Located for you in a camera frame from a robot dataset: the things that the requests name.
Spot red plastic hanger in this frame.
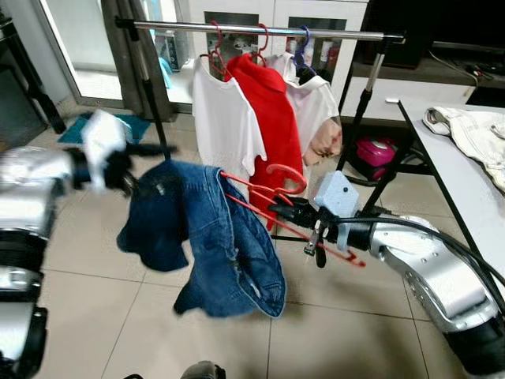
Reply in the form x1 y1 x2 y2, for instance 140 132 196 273
197 21 231 80
219 163 368 269
249 24 271 66

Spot blue denim jacket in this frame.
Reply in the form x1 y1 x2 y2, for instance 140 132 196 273
117 158 287 319

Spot cream white jacket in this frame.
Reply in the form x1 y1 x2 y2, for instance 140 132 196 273
422 106 505 192

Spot blue plastic hanger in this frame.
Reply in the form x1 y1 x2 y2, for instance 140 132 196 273
292 25 316 78

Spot teal floor mat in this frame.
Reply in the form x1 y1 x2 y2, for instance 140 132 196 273
57 112 152 147

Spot red shirt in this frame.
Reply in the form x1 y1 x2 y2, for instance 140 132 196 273
225 54 305 231

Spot pink vacuum cleaner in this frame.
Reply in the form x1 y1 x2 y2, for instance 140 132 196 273
353 136 401 182

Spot dark grey curtain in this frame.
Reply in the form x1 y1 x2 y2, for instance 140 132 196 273
101 0 181 123

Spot plain white t-shirt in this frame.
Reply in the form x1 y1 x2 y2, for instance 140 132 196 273
191 55 267 188

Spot grey table black legs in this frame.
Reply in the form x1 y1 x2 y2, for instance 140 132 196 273
385 96 505 317

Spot white printed t-shirt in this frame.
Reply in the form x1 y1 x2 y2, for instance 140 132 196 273
268 53 345 168

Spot light blue plastic hangers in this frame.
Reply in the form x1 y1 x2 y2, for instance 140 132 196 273
155 51 176 89

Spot black side table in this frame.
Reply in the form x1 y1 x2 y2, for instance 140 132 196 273
0 12 68 135

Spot white framed glass door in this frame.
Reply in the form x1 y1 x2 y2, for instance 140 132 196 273
28 0 127 103

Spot white low drawer cabinet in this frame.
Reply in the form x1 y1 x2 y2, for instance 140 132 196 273
339 63 505 123

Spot dark grey robot foot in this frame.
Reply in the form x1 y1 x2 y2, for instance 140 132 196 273
180 361 227 379

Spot silver black clothes rack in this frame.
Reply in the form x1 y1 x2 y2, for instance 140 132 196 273
114 17 431 253

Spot white glass door cabinet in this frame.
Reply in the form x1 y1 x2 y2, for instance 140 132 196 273
170 0 372 107

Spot black television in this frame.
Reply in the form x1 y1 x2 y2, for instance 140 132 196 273
351 0 505 70

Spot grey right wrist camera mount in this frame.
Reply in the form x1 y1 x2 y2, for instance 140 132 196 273
312 170 362 253

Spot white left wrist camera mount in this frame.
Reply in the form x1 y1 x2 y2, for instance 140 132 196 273
79 111 129 192

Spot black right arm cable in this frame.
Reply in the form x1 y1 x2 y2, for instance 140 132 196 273
347 213 505 317

